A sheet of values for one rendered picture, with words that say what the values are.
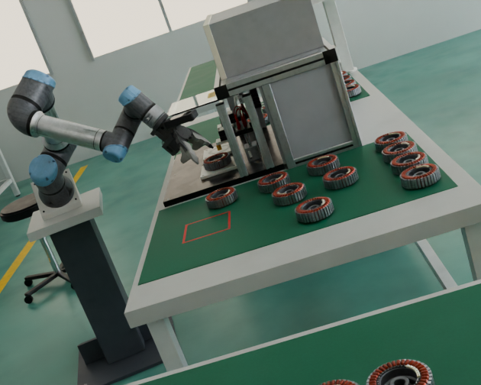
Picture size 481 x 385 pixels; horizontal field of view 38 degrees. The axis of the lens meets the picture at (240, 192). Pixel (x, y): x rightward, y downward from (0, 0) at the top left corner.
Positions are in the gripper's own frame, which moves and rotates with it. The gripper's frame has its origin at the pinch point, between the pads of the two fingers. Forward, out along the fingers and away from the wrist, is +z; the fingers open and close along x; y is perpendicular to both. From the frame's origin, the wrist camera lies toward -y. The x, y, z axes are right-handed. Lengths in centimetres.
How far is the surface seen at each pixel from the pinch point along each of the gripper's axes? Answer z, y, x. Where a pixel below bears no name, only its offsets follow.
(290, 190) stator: 28.2, -13.9, 7.9
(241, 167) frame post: 11.9, 5.1, -17.9
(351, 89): 29, -16, -104
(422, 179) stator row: 52, -50, 20
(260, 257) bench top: 31, -13, 47
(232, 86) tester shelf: -8.8, -17.2, -17.9
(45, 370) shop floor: 3, 161, -21
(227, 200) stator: 15.0, 6.5, 4.2
